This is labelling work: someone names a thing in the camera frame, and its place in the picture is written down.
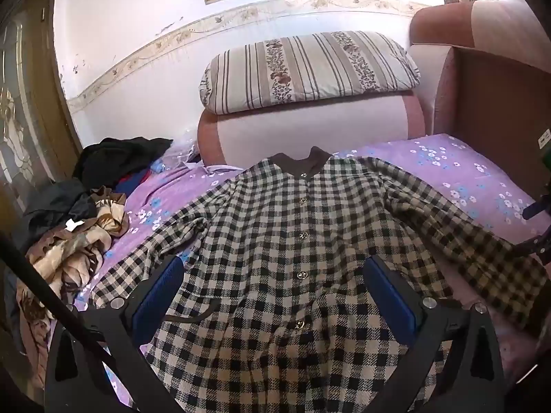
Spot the blue garment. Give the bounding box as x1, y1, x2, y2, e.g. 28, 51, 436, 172
113, 168, 152, 194

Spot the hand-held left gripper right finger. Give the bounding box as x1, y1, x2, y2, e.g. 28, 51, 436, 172
363, 254, 507, 413

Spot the dark grey garment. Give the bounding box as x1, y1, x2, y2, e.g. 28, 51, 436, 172
19, 178, 97, 242

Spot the wooden door with glass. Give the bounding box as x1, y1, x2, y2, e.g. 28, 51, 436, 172
0, 0, 84, 242

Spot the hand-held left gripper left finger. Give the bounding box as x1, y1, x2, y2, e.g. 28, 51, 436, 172
43, 255, 186, 413

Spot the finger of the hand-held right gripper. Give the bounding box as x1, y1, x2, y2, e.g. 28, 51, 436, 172
516, 230, 551, 265
522, 195, 551, 221

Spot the checked button-up coat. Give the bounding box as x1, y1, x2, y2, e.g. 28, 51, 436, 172
88, 146, 549, 413

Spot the brown patterned cloth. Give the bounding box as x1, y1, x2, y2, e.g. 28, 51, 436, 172
17, 186, 128, 388

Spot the purple floral bed sheet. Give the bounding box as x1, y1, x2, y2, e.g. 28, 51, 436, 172
71, 133, 547, 379

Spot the black garment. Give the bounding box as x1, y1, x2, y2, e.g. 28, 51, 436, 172
72, 137, 174, 190

